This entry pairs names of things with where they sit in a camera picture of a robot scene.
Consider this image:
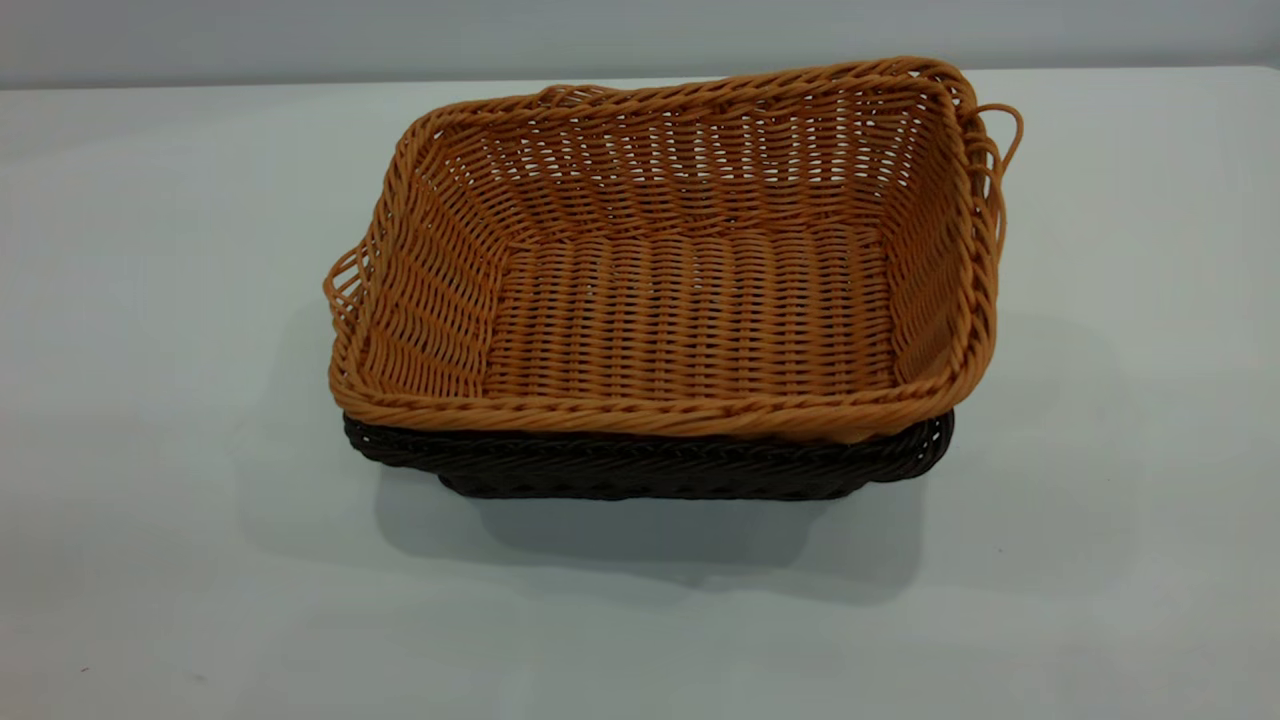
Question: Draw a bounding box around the orange woven basket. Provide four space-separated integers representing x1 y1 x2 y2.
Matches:
322 55 1026 444

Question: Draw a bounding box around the black woven basket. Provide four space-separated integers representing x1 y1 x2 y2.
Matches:
342 408 957 501

